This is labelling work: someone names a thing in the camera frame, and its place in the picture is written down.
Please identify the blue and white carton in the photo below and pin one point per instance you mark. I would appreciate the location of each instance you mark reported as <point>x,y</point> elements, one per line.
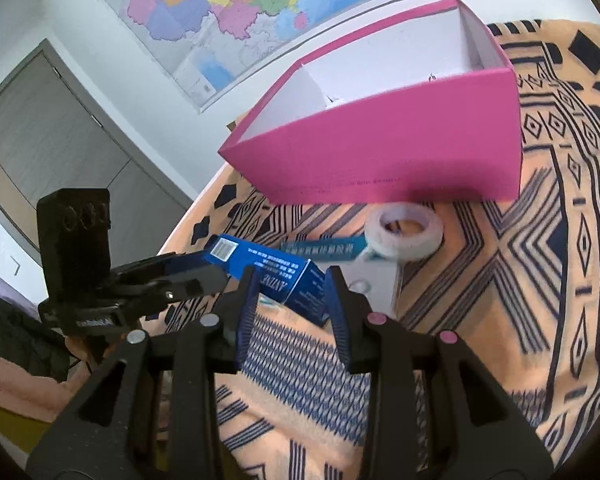
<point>280,270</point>

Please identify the orange patterned blanket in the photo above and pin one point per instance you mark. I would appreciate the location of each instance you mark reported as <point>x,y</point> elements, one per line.
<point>530,310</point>

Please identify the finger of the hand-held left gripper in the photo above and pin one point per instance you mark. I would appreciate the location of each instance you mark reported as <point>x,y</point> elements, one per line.
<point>160,265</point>
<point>200,284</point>

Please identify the person's left forearm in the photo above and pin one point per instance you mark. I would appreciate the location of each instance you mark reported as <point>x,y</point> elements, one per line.
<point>20,385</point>

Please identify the lilac cloth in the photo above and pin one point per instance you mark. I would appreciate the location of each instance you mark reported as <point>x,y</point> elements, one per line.
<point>0,280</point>

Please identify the colourful wall map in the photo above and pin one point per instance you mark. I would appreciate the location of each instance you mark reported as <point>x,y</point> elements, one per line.
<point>240,10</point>

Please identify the grey wardrobe doors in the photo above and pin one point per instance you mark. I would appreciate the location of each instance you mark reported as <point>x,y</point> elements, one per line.
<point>55,140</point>

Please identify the dark cloth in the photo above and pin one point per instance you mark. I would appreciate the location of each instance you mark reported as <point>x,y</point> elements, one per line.
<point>15,330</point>

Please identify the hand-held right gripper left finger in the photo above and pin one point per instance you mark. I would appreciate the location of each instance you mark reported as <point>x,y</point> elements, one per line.
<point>245,322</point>

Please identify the pink cardboard box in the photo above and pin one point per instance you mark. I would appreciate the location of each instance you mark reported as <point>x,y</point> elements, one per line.
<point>390,150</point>

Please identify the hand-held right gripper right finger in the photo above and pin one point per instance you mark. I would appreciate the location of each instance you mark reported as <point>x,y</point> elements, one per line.
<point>337,322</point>

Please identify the white tape roll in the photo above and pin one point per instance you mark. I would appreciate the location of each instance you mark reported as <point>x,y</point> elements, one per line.
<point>380,245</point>

